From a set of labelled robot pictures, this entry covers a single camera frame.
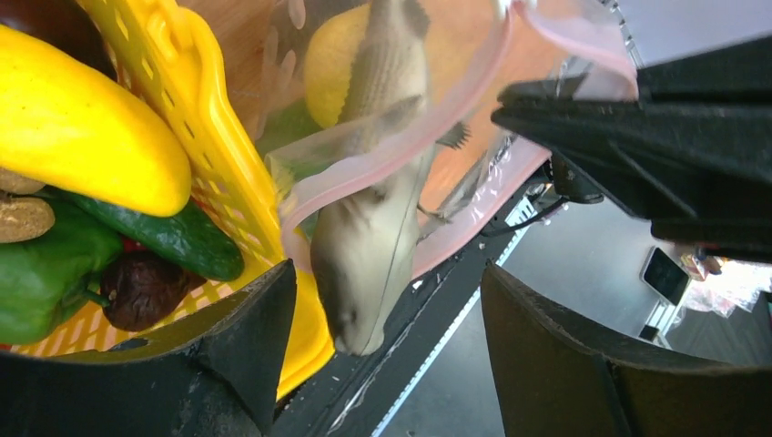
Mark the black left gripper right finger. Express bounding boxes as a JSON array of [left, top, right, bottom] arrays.
[[480, 263, 771, 436]]

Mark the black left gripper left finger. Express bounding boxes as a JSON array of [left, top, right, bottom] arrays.
[[1, 260, 297, 436]]

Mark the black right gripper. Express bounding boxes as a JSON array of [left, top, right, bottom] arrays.
[[491, 35, 771, 263]]

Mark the grey toy fish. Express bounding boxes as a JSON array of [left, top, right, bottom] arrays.
[[310, 1, 470, 357]]

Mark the clear zip top bag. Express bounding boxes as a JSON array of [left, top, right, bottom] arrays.
[[257, 1, 637, 277]]

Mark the yellow plastic basket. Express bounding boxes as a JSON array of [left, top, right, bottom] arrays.
[[10, 1, 333, 401]]

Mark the beige pear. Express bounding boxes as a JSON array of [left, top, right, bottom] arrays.
[[303, 3, 370, 128]]

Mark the dark green cucumber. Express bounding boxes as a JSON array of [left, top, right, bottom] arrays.
[[52, 188, 246, 281]]

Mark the green bell pepper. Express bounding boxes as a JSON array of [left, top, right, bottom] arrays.
[[1, 200, 124, 345]]

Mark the brown longan bunch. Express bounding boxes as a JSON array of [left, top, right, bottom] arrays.
[[1, 168, 56, 244]]

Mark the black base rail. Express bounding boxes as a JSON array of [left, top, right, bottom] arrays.
[[272, 189, 553, 436]]

